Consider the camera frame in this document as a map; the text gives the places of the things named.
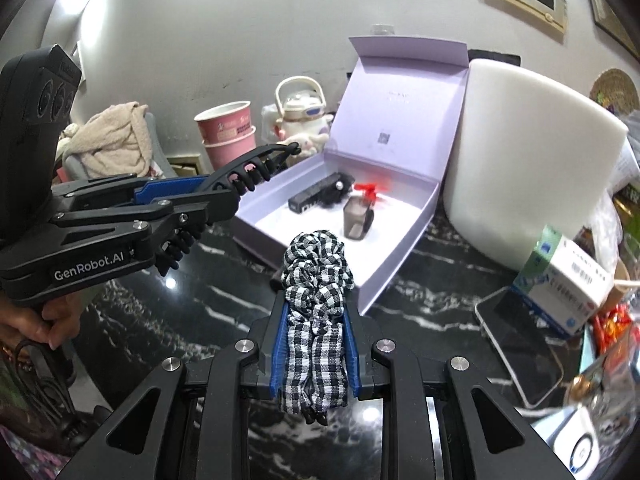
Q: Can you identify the black slim cosmetic box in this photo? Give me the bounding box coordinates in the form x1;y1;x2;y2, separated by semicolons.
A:
288;172;341;214

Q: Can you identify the lower pink paper cup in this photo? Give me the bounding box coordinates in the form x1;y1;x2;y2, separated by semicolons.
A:
202;126;256;170

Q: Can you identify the woven round trivet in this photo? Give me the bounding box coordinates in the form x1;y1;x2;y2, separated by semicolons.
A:
589;68;639;115

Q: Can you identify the pink paper cup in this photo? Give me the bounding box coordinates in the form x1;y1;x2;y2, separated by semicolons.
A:
202;126;256;170
194;101;253;145

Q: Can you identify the white cartoon kettle bottle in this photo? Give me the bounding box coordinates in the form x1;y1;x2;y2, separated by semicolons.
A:
274;76;333;140

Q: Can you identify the white plush dog toy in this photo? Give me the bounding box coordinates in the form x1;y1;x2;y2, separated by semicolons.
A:
282;132;330;158

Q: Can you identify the black smartphone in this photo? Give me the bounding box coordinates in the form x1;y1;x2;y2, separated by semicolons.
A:
474;287;564;408

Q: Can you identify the black white gingham scrunchie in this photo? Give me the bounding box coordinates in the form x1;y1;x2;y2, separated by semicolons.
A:
280;230;354;426

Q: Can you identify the black toothed hair clip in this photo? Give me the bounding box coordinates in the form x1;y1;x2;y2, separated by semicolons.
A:
154;143;299;276

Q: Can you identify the white round-dial device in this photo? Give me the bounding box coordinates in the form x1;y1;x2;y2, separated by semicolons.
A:
532;404;627;480

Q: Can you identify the smoky transparent container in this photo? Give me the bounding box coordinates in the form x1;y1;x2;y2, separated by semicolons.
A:
343;195;374;240

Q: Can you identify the medicine box green white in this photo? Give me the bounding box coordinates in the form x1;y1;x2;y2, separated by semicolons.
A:
512;226;613;338

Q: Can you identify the white foam block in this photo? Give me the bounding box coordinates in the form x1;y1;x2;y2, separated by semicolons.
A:
442;58;628;271

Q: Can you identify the black lace bow clip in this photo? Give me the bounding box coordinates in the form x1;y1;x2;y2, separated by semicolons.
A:
319;174;355;207

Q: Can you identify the lavender open gift box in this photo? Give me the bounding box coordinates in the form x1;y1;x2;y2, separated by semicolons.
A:
231;36;469;313

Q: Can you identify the red flower hair clip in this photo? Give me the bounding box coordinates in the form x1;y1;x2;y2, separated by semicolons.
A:
352;182;387;207

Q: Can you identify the upper pink paper cup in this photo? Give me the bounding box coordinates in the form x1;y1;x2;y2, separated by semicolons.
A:
194;101;253;145

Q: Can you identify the beige towel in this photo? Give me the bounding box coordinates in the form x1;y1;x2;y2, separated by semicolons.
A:
62;101;153;180

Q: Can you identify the person's left hand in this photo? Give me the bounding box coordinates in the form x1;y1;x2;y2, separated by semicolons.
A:
0;292;85;350

